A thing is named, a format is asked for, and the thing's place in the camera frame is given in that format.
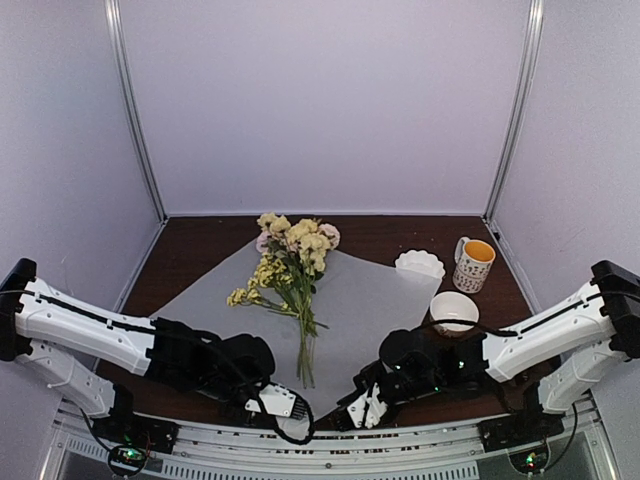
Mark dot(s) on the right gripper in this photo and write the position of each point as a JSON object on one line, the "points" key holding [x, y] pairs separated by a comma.
{"points": [[363, 390]]}

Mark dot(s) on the white wrapping paper sheet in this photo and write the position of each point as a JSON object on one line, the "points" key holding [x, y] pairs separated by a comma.
{"points": [[357, 304]]}

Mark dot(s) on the yellow fake flower bunch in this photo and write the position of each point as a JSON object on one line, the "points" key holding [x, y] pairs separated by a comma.
{"points": [[284, 284]]}

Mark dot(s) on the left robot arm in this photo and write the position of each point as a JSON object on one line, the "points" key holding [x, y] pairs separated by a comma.
{"points": [[44, 328]]}

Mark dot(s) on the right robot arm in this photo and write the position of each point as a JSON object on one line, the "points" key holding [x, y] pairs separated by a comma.
{"points": [[598, 325]]}

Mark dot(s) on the round white bowl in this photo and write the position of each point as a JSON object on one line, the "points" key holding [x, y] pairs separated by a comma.
{"points": [[455, 314]]}

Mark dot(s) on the scalloped white dish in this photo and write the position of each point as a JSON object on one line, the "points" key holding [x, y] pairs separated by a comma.
{"points": [[421, 262]]}

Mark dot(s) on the patterned mug yellow inside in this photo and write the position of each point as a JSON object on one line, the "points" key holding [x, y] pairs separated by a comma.
{"points": [[473, 261]]}

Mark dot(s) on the front aluminium rail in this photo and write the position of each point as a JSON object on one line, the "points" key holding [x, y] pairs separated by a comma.
{"points": [[435, 438]]}

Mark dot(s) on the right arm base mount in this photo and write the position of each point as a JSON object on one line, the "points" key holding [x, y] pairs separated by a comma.
{"points": [[523, 436]]}

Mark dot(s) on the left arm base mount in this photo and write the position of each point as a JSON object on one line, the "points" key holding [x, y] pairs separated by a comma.
{"points": [[130, 440]]}

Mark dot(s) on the right aluminium frame post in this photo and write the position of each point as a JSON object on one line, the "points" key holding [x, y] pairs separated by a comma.
{"points": [[527, 69]]}

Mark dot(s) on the aluminium frame post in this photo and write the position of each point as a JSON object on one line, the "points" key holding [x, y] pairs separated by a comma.
{"points": [[527, 69], [117, 38]]}

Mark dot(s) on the left aluminium frame post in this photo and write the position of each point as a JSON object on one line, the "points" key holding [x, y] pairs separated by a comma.
{"points": [[117, 38]]}

